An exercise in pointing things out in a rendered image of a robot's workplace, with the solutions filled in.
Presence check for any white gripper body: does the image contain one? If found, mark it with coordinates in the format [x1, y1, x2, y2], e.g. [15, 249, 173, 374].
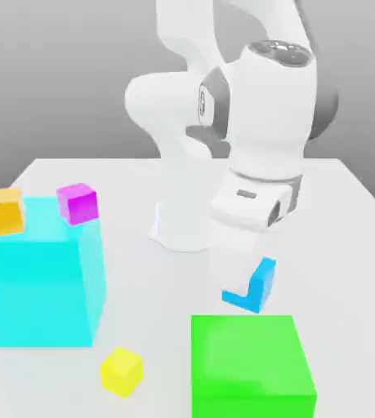
[209, 224, 269, 295]

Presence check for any small blue cube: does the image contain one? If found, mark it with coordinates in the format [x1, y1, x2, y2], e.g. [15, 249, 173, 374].
[221, 256, 277, 314]

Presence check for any small magenta cube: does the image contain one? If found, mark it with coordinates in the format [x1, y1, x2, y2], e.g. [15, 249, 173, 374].
[56, 182, 100, 227]

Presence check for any small yellow cube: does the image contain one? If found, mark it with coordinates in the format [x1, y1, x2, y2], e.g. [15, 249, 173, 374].
[99, 346, 145, 399]

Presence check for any small orange cube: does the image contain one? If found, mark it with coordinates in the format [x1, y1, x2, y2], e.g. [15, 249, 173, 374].
[0, 186, 27, 238]

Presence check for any large green box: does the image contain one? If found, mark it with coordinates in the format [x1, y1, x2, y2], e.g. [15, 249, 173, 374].
[190, 313, 319, 418]

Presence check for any large cyan box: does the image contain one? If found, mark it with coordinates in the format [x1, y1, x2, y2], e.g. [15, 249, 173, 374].
[0, 195, 107, 349]

